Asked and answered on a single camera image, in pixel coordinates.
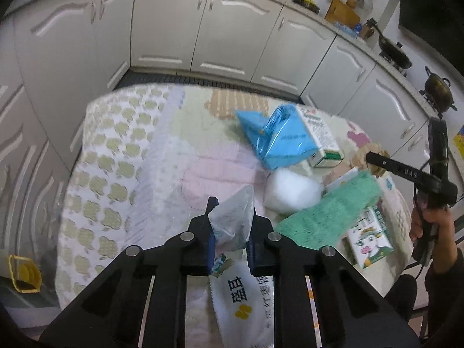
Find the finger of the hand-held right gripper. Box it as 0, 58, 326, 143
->
365, 151, 442, 190

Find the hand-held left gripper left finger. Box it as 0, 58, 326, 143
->
38, 196, 218, 348

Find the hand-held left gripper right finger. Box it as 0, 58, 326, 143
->
246, 206, 421, 348

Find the brown paper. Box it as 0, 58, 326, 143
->
322, 143, 390, 185

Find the translucent grey plastic bag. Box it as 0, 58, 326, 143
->
208, 185, 255, 252

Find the white foam block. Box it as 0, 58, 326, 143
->
263, 168, 324, 214

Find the person's right forearm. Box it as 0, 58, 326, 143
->
431, 238, 461, 275

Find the person's right hand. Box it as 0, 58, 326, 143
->
409, 206, 455, 242

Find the white snack packet yellow print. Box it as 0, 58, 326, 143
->
208, 253, 281, 348

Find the dark brass pot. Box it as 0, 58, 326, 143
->
420, 67, 458, 115

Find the cartoon printed carton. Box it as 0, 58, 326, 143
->
346, 205, 394, 269

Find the green towel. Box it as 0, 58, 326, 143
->
274, 170, 383, 252

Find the white green carton box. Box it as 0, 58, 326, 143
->
296, 105, 344, 168

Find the gas stove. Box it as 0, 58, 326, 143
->
379, 52, 412, 77

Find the black wok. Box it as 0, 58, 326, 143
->
370, 20, 414, 69

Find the blue plastic packet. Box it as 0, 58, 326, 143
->
235, 104, 318, 170

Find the person's dark clothing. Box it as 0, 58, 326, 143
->
384, 246, 464, 348

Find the dark knife block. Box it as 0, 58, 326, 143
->
359, 18, 378, 40

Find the black range hood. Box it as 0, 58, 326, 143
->
398, 0, 464, 59

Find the blue wrap box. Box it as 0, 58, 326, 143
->
335, 22, 363, 39

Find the wooden cutting board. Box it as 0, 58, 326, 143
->
324, 0, 361, 26

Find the yellow plastic basket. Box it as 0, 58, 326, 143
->
8, 255, 42, 294

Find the row of white cabinet doors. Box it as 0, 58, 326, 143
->
0, 0, 432, 254

